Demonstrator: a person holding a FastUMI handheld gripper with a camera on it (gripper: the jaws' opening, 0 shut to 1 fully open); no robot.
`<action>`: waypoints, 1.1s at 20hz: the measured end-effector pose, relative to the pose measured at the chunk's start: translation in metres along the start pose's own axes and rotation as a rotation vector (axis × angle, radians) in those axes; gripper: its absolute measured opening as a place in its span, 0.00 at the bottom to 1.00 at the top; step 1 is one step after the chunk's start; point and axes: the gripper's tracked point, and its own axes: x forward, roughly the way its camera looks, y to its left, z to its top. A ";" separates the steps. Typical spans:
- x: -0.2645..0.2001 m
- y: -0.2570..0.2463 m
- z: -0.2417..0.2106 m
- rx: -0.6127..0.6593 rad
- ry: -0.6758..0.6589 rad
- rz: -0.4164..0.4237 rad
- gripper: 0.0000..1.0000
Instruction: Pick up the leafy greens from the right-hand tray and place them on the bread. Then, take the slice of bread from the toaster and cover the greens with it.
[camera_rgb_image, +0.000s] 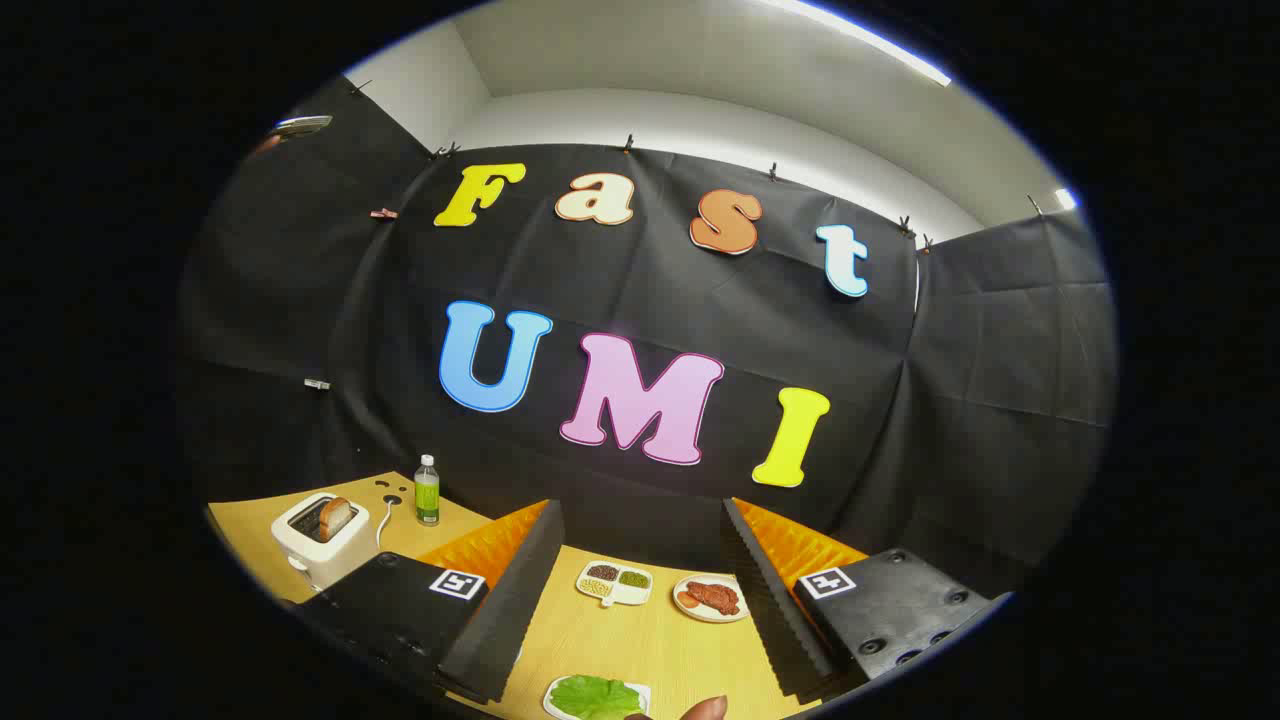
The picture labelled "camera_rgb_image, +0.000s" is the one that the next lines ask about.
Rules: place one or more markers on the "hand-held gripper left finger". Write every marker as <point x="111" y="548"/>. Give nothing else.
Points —
<point x="510" y="600"/>

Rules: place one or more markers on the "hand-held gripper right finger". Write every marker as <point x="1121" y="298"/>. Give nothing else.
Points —
<point x="770" y="600"/>

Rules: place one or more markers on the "green lettuce leaf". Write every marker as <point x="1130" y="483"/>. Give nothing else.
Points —
<point x="595" y="697"/>

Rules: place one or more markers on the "brown-crust bread slice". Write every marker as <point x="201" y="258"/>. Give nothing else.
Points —
<point x="336" y="517"/>

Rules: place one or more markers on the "brown meat piece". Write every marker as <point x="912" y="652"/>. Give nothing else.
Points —
<point x="714" y="597"/>

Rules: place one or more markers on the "round white meat plate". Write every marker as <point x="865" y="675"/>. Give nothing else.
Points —
<point x="712" y="617"/>

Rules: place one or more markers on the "pile of pale beans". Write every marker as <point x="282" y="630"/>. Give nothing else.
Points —
<point x="596" y="588"/>

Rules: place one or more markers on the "pile of dark beans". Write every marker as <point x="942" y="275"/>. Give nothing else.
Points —
<point x="602" y="572"/>

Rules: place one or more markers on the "white leaf-shaped plate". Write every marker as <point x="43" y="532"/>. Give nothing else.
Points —
<point x="549" y="702"/>

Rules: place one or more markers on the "white divided dish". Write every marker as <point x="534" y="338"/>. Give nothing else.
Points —
<point x="630" y="595"/>

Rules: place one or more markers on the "pile of green beans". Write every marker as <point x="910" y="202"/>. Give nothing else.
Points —
<point x="635" y="578"/>

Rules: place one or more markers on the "green label drink bottle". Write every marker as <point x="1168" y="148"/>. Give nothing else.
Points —
<point x="427" y="495"/>

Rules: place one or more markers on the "white toaster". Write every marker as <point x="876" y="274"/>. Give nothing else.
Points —
<point x="310" y="562"/>

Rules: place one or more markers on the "grey metal fixture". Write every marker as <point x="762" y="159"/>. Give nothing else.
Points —
<point x="300" y="125"/>

